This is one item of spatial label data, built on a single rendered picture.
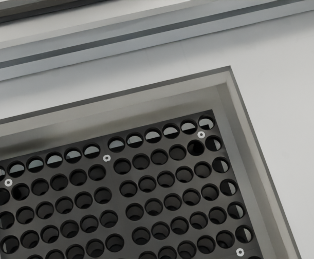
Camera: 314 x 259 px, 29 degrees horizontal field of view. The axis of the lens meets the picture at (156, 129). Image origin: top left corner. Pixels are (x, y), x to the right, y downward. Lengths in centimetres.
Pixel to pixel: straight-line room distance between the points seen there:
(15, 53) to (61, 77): 4
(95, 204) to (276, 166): 13
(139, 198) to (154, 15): 13
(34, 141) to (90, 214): 12
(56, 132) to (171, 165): 13
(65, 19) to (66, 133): 16
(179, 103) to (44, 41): 18
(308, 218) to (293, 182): 3
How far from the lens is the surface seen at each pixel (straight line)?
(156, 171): 45
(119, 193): 45
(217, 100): 55
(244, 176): 53
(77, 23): 40
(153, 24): 42
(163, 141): 46
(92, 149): 52
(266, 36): 46
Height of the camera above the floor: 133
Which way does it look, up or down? 66 degrees down
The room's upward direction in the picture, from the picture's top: 3 degrees clockwise
